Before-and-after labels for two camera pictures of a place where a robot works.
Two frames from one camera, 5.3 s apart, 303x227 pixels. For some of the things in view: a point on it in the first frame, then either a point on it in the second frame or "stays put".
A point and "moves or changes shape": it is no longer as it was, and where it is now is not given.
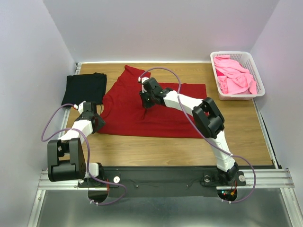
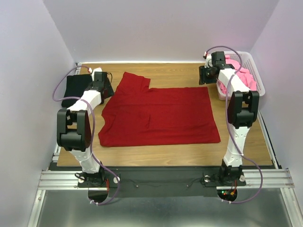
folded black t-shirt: (85, 87) stays put
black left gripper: (101, 123) to (110, 91)
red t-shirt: (122, 109) moves or changes shape
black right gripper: (146, 103) to (202, 78)
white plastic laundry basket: (246, 59) stays put
